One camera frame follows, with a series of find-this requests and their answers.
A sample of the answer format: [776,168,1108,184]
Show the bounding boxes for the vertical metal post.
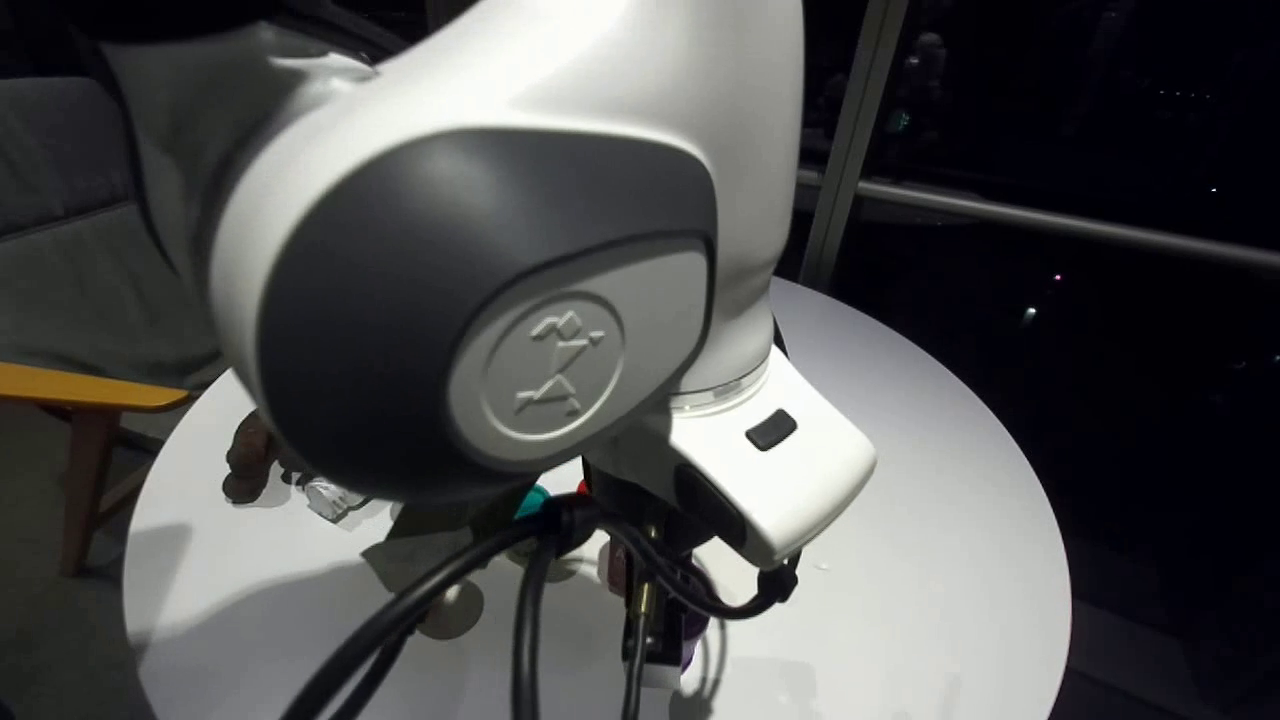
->
[797,0,913,292]

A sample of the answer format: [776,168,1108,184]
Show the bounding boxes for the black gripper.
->
[584,459,714,637]

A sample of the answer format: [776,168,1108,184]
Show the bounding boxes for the black looped gripper cable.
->
[277,467,809,720]

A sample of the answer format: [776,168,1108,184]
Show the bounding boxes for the horizontal metal railing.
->
[797,168,1280,283]

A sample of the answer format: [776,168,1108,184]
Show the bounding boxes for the grey armchair with wooden arms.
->
[0,73,235,577]

